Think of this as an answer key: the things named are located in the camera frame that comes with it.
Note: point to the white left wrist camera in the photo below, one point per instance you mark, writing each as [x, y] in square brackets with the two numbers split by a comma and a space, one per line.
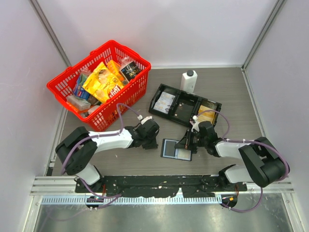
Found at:
[146, 119]

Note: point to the black leather card holder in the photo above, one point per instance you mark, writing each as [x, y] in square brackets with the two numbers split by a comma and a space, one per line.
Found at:
[168, 150]

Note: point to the white VIP card top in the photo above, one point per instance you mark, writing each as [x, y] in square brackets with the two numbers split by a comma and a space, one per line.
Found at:
[167, 97]

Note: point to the clear plastic wrapped pack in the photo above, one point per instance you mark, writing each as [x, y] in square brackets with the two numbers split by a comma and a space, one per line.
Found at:
[78, 103]

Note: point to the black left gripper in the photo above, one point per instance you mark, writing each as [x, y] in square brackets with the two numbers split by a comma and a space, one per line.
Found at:
[153, 145]

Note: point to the yellow snack bag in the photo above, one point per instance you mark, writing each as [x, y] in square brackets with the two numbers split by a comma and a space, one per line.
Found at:
[102, 84]

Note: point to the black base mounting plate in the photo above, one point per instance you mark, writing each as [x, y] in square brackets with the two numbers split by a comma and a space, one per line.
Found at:
[164, 186]

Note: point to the blue green snack pack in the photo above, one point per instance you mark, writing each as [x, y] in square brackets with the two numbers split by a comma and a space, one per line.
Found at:
[78, 90]

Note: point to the white bottle black cap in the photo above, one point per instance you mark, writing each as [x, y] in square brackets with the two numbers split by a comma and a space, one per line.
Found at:
[188, 81]

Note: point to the red plastic shopping basket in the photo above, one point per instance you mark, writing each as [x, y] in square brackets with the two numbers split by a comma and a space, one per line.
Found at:
[99, 120]

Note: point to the black gold patterned box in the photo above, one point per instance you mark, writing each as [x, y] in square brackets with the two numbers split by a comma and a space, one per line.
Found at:
[130, 70]

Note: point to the black VIP card upper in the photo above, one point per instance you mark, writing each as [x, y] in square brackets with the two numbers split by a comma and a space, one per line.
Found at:
[183, 111]

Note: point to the white VIP card middle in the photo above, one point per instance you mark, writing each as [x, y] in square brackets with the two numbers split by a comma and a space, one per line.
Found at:
[162, 102]

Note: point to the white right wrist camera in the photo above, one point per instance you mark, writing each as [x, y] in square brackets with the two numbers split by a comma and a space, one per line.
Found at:
[195, 123]

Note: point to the white VIP card bottom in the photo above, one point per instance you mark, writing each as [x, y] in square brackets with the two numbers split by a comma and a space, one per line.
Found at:
[162, 108]

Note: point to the white slotted cable duct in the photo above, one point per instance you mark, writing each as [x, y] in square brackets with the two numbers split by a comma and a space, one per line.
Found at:
[85, 199]

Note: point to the white vip card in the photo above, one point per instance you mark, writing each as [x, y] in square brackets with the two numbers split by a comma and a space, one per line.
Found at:
[162, 108]
[167, 97]
[162, 102]

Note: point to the orange snack box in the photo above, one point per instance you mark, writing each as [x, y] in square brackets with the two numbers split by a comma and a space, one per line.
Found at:
[114, 68]

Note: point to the aluminium frame profile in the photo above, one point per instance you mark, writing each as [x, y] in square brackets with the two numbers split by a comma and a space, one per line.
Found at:
[279, 4]
[48, 28]

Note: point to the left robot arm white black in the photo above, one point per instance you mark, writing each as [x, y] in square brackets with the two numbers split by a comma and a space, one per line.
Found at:
[76, 151]

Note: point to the aluminium frame profile left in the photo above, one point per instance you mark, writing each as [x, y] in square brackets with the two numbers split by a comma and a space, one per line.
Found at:
[48, 28]

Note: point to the black three-compartment card tray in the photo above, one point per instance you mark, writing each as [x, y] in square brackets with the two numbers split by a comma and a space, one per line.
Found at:
[181, 97]

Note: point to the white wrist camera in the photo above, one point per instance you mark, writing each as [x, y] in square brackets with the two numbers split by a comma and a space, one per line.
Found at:
[146, 119]
[195, 123]

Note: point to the aluminium frame profile right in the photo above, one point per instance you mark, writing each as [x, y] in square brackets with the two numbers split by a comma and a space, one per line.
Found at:
[279, 4]

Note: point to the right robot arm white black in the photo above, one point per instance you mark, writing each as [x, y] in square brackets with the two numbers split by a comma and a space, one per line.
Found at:
[262, 163]

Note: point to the gold card bottom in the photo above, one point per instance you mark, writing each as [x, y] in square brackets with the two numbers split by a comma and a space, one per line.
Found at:
[202, 118]

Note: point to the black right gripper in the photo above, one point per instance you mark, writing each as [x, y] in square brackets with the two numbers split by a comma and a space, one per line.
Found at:
[184, 142]

